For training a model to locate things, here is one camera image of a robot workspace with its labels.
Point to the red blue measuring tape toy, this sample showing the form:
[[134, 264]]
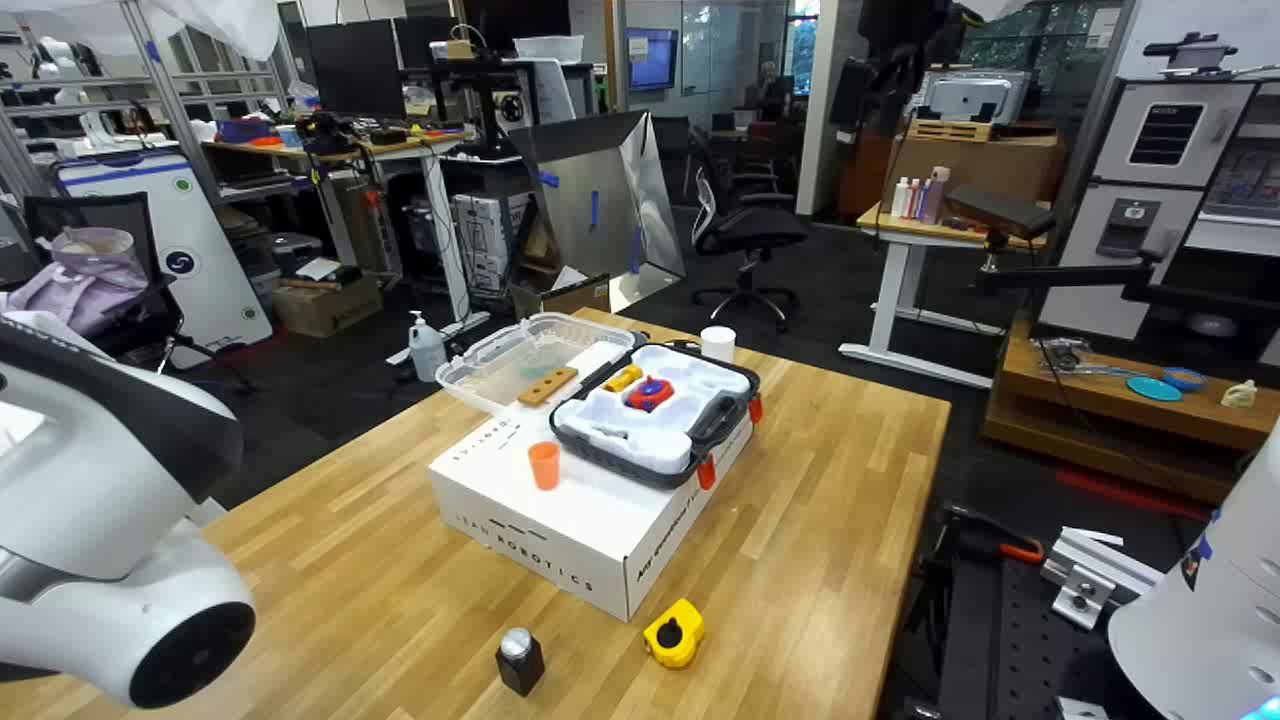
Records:
[[651, 394]]

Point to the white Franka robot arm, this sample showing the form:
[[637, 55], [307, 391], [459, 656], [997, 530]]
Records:
[[95, 534]]

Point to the yellow toy tool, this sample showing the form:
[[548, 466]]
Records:
[[622, 376]]

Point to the black white toy toolbox base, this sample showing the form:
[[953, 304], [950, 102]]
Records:
[[692, 424]]

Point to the brown wooden toy piece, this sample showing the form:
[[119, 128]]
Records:
[[548, 391]]

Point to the yellow toy block black circle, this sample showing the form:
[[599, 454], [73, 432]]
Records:
[[673, 633]]

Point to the white mug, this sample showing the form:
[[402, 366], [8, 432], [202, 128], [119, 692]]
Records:
[[719, 340]]

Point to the clear plastic container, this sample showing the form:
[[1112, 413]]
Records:
[[513, 349]]

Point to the small orange plastic cup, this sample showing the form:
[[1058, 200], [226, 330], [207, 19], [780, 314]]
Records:
[[544, 466]]

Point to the silver reflective panel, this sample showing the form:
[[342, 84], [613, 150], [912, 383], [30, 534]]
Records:
[[604, 200]]

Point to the black office chair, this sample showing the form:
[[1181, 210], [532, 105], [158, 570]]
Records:
[[747, 226]]

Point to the white cardboard box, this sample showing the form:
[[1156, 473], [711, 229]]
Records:
[[574, 526]]

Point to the clear hand sanitizer bottle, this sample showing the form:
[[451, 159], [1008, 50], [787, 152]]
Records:
[[424, 352]]

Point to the white standing desk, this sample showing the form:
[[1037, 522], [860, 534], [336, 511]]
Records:
[[904, 264]]

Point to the brown cardboard box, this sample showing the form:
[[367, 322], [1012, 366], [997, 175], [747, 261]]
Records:
[[325, 304]]

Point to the large cardboard box on desk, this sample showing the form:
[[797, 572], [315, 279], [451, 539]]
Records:
[[986, 160]]

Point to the white board with black emblem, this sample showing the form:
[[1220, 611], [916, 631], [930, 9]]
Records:
[[202, 254]]

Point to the black perforated cart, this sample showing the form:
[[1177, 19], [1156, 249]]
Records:
[[1012, 642]]

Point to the low wooden shelf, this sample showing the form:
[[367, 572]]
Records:
[[1121, 413]]

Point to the teal disc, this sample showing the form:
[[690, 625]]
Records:
[[1153, 391]]

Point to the white cabinet with vents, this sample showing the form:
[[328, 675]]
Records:
[[1161, 200]]

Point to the purple cloth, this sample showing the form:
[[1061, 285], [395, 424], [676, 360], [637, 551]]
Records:
[[83, 293]]

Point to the white rounded cover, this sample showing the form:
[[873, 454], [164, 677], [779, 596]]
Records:
[[1213, 602]]

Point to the aluminium bracket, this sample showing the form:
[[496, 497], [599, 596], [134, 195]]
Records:
[[1095, 572]]

